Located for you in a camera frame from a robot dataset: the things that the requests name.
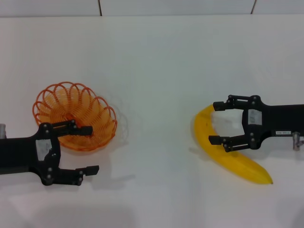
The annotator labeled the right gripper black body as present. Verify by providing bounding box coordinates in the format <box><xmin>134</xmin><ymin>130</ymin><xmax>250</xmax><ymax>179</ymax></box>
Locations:
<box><xmin>242</xmin><ymin>96</ymin><xmax>304</xmax><ymax>150</ymax></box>

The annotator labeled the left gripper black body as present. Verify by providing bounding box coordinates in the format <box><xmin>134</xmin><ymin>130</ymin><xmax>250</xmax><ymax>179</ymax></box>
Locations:
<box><xmin>0</xmin><ymin>123</ymin><xmax>61</xmax><ymax>186</ymax></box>

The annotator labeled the orange wire basket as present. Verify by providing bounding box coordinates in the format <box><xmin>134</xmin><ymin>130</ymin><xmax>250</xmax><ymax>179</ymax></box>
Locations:
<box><xmin>32</xmin><ymin>82</ymin><xmax>118</xmax><ymax>152</ymax></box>

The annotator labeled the yellow banana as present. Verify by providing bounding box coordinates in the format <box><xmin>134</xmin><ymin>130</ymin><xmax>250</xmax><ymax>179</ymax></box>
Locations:
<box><xmin>193</xmin><ymin>104</ymin><xmax>274</xmax><ymax>185</ymax></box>

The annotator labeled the right gripper metal connector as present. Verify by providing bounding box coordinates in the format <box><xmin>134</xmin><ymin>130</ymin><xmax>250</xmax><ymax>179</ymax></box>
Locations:
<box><xmin>292</xmin><ymin>132</ymin><xmax>304</xmax><ymax>152</ymax></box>

